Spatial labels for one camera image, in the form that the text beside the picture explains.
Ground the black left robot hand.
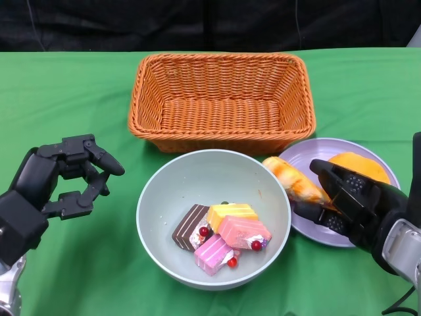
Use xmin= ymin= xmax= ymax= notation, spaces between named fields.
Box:
xmin=9 ymin=134 xmax=126 ymax=221

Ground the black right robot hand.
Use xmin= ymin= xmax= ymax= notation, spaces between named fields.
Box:
xmin=293 ymin=159 xmax=409 ymax=251

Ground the deep orange ring bread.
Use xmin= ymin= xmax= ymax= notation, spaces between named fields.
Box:
xmin=328 ymin=151 xmax=392 ymax=186

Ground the orange white striped ring bread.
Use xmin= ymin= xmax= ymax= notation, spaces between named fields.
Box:
xmin=262 ymin=156 xmax=334 ymax=205

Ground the pale green round bowl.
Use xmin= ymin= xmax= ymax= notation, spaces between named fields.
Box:
xmin=136 ymin=149 xmax=293 ymax=291

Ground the lavender round plate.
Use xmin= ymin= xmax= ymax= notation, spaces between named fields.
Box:
xmin=278 ymin=138 xmax=401 ymax=248

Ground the salmon pink cake slice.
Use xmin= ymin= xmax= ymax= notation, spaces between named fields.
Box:
xmin=217 ymin=215 xmax=273 ymax=251

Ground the yellow layered cake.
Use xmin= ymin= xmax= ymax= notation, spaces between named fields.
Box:
xmin=206 ymin=201 xmax=260 ymax=231

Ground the bright pink layered cake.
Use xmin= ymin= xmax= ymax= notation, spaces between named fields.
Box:
xmin=193 ymin=233 xmax=243 ymax=277

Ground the chocolate brown layered cake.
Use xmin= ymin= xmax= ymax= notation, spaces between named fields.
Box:
xmin=171 ymin=203 xmax=211 ymax=253

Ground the orange wicker basket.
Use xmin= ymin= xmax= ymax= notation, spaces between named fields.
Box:
xmin=127 ymin=52 xmax=316 ymax=155

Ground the green tablecloth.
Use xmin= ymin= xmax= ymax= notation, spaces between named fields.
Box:
xmin=0 ymin=49 xmax=421 ymax=316

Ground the light grey corner object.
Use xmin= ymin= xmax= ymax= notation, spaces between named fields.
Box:
xmin=407 ymin=29 xmax=421 ymax=49

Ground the black backdrop curtain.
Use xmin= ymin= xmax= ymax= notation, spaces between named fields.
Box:
xmin=0 ymin=0 xmax=421 ymax=53

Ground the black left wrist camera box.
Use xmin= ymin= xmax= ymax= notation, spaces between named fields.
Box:
xmin=0 ymin=190 xmax=49 ymax=267

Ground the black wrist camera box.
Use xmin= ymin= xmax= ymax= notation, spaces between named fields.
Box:
xmin=412 ymin=131 xmax=421 ymax=201
xmin=0 ymin=190 xmax=49 ymax=267

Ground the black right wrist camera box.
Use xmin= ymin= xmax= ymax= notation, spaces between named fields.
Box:
xmin=412 ymin=131 xmax=421 ymax=201

